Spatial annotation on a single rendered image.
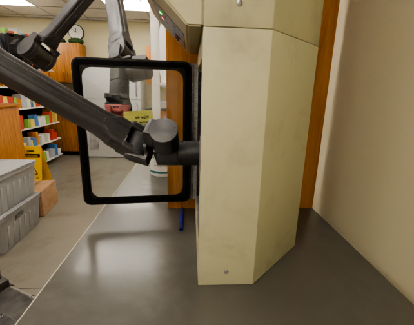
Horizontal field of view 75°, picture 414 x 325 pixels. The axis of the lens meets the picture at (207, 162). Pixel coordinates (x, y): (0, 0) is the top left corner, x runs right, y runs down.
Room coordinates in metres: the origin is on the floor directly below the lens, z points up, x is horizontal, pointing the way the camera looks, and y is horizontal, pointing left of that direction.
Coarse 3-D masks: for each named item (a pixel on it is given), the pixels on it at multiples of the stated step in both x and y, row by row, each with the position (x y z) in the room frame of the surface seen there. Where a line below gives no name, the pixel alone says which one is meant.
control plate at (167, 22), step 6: (156, 6) 0.58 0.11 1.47; (162, 12) 0.58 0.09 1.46; (168, 18) 0.56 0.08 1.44; (168, 24) 0.63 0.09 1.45; (174, 24) 0.55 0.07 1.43; (168, 30) 0.73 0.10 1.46; (180, 30) 0.55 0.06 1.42; (174, 36) 0.72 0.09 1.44; (180, 36) 0.62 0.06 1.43; (180, 42) 0.71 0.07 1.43
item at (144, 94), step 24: (96, 72) 0.72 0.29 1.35; (120, 72) 0.73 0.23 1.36; (144, 72) 0.74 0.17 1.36; (168, 72) 0.75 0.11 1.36; (96, 96) 0.72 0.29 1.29; (120, 96) 0.73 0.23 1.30; (144, 96) 0.74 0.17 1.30; (168, 96) 0.75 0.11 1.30; (144, 120) 0.74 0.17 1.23; (96, 168) 0.72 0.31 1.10; (120, 168) 0.73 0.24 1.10; (144, 168) 0.74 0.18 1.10; (168, 168) 0.75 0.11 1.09; (96, 192) 0.72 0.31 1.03; (120, 192) 0.73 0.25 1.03; (144, 192) 0.74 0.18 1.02; (168, 192) 0.75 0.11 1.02
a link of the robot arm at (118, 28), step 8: (112, 0) 1.02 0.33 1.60; (120, 0) 1.03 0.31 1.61; (112, 8) 0.99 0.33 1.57; (120, 8) 0.99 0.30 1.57; (112, 16) 0.97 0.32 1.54; (120, 16) 0.96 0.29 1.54; (112, 24) 0.95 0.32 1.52; (120, 24) 0.94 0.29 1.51; (112, 32) 0.92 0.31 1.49; (120, 32) 0.90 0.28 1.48; (128, 32) 0.97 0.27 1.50; (112, 40) 0.89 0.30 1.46; (120, 40) 0.88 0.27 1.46; (128, 40) 0.92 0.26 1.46; (128, 48) 0.89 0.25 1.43
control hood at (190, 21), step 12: (156, 0) 0.53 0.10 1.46; (168, 0) 0.45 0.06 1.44; (180, 0) 0.46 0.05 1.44; (192, 0) 0.46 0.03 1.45; (156, 12) 0.67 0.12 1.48; (168, 12) 0.51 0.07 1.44; (180, 12) 0.46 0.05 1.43; (192, 12) 0.46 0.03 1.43; (180, 24) 0.50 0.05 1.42; (192, 24) 0.46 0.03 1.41; (192, 36) 0.54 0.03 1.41; (192, 48) 0.68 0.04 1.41
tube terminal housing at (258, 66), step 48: (240, 0) 0.46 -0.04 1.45; (288, 0) 0.50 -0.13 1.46; (240, 48) 0.46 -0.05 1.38; (288, 48) 0.51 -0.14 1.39; (240, 96) 0.46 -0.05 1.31; (288, 96) 0.52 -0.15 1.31; (240, 144) 0.46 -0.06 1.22; (288, 144) 0.54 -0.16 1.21; (240, 192) 0.46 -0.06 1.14; (288, 192) 0.56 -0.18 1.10; (240, 240) 0.46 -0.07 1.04; (288, 240) 0.58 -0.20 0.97
